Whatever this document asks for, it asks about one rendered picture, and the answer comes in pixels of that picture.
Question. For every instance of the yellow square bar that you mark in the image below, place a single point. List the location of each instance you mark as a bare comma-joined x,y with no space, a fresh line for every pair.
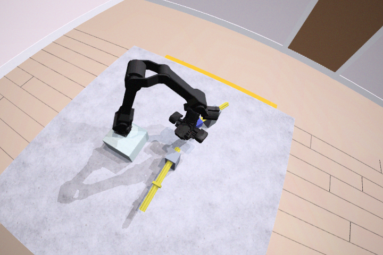
171,161

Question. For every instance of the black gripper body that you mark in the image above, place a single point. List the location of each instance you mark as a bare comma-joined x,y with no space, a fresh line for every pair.
199,134

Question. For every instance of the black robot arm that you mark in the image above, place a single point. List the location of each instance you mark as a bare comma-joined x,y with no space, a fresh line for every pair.
135,79

